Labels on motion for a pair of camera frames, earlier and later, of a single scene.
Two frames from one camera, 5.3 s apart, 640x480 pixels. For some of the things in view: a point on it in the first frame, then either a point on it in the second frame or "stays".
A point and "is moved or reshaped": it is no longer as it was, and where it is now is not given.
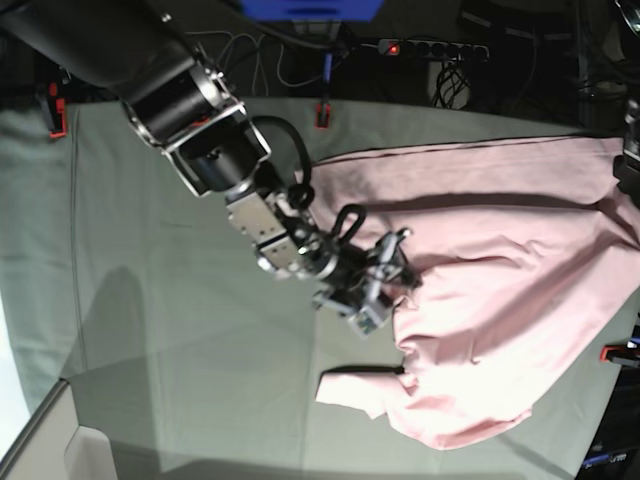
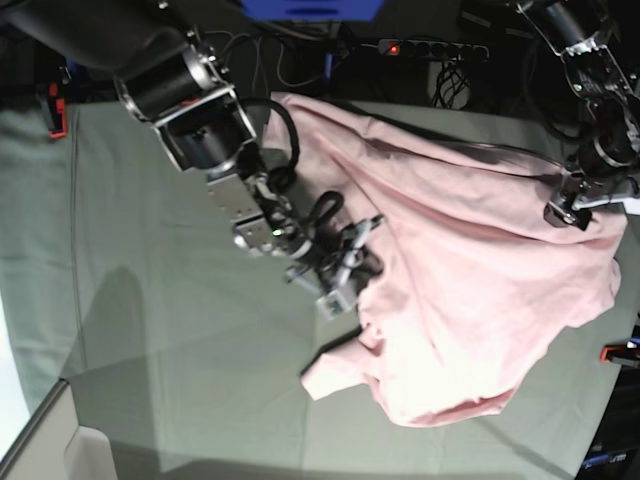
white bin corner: [88, 456] stays
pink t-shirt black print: [528, 253] is moved or reshaped
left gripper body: [352, 280] → [341, 254]
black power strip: [433, 49] stays
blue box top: [360, 11] stays
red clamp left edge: [57, 108] stays
